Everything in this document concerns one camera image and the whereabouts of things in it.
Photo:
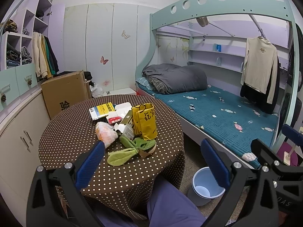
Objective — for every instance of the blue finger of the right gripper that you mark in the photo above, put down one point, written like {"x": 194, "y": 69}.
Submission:
{"x": 292, "y": 134}
{"x": 263, "y": 153}

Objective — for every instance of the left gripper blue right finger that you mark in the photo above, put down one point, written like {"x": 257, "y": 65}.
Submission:
{"x": 218, "y": 162}

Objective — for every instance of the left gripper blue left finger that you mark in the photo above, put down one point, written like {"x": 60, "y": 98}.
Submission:
{"x": 87, "y": 163}

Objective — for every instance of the green leaf shaped cloth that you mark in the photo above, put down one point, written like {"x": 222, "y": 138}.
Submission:
{"x": 137, "y": 146}

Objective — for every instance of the orange white plastic bag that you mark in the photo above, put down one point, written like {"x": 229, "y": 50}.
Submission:
{"x": 105, "y": 133}

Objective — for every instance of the small white carton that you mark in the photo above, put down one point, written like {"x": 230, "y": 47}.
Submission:
{"x": 126, "y": 126}

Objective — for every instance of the white red medicine box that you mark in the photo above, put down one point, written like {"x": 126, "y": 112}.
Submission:
{"x": 121, "y": 110}

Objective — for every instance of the yellow white medicine box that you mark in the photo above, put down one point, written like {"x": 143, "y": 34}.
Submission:
{"x": 101, "y": 111}

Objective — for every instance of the yellow paper bag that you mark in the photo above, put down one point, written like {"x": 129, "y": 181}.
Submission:
{"x": 144, "y": 119}

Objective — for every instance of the light blue trash bin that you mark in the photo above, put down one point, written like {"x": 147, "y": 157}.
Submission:
{"x": 204, "y": 188}

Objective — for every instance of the teal bed mattress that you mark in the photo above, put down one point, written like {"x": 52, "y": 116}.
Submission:
{"x": 229, "y": 119}

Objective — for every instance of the cream sweater on hanger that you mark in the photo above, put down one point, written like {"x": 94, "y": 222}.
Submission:
{"x": 260, "y": 66}

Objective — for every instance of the brown cardboard box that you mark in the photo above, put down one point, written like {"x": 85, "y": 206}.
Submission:
{"x": 64, "y": 91}

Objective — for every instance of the lilac mint wardrobe cabinet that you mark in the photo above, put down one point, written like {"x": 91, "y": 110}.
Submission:
{"x": 24, "y": 115}

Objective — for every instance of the grey folded duvet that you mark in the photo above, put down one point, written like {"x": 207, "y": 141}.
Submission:
{"x": 170, "y": 78}

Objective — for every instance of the blue striped pillow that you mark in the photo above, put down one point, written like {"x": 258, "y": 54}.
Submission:
{"x": 143, "y": 82}

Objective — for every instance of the hanging jackets on rail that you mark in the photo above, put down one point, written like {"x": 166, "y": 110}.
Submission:
{"x": 46, "y": 65}

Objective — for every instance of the mint green bunk bed frame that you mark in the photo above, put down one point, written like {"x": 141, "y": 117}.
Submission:
{"x": 185, "y": 10}

